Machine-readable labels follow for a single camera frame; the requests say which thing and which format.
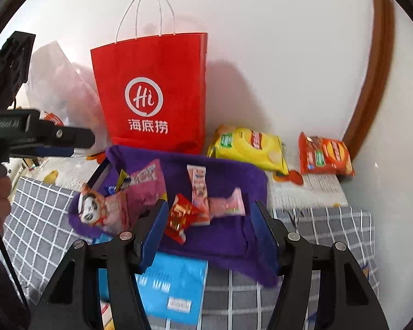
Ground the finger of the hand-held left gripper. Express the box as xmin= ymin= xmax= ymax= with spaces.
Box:
xmin=24 ymin=119 xmax=96 ymax=158
xmin=0 ymin=31 xmax=37 ymax=111

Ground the light blue mailer bag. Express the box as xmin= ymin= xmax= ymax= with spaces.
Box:
xmin=98 ymin=235 xmax=209 ymax=326

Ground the long pink figure-print packet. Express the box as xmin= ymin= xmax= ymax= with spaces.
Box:
xmin=187 ymin=164 xmax=209 ymax=213

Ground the grey checkered blanket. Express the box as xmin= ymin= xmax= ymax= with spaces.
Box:
xmin=0 ymin=175 xmax=381 ymax=330

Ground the small yellow snack packet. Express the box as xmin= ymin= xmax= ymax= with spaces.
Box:
xmin=116 ymin=169 xmax=132 ymax=192

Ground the red paper bag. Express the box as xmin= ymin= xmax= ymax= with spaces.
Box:
xmin=90 ymin=0 xmax=209 ymax=155

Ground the thin black cable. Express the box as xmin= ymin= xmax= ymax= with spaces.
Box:
xmin=0 ymin=202 xmax=30 ymax=314

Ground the purple towel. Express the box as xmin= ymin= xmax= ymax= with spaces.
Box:
xmin=68 ymin=144 xmax=280 ymax=288

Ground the red snack packet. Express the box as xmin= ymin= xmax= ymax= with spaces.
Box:
xmin=163 ymin=193 xmax=211 ymax=245

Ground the plain pink snack packet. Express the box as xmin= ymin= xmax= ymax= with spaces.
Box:
xmin=208 ymin=188 xmax=246 ymax=218

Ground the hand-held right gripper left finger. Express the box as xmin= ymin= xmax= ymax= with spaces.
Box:
xmin=29 ymin=200 xmax=169 ymax=330

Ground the yellow chips bag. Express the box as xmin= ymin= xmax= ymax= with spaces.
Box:
xmin=207 ymin=125 xmax=290 ymax=176

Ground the orange chips bag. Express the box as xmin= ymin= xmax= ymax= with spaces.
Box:
xmin=298 ymin=131 xmax=355 ymax=178

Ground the brown wooden frame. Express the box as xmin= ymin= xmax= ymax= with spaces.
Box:
xmin=341 ymin=0 xmax=396 ymax=163

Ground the white plastic bag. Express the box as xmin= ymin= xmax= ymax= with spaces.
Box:
xmin=24 ymin=40 xmax=108 ymax=156

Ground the pink white snack packet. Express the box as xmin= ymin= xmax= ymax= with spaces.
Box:
xmin=125 ymin=159 xmax=168 ymax=221

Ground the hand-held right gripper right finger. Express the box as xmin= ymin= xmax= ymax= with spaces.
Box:
xmin=251 ymin=200 xmax=389 ymax=330

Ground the panda print snack packet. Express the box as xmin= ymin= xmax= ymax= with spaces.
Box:
xmin=77 ymin=183 xmax=135 ymax=236

